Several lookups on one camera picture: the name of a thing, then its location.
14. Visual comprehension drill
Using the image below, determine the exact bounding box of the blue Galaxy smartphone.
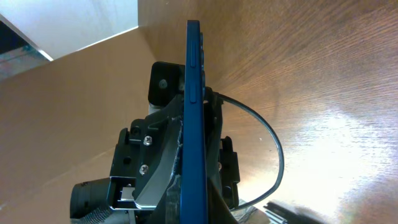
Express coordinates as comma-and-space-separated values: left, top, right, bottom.
180, 20, 208, 224

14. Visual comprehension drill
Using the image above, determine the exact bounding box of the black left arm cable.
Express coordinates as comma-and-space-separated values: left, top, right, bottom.
214, 92, 285, 212

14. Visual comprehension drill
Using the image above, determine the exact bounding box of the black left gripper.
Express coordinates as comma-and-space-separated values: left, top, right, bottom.
108, 87, 238, 224

